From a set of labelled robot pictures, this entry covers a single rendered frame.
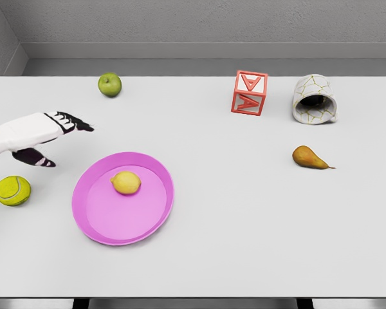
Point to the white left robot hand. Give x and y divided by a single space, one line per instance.
29 130

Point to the yellow lemon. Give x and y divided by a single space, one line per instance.
126 182

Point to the pink round plate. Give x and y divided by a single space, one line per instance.
122 206

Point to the yellow-green tennis ball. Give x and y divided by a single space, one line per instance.
13 190

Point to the green apple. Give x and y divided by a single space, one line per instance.
109 84

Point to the red letter block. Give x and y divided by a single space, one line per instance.
248 93

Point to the brown pear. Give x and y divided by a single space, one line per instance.
307 156

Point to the white cracked-pattern mug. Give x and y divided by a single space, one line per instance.
313 99

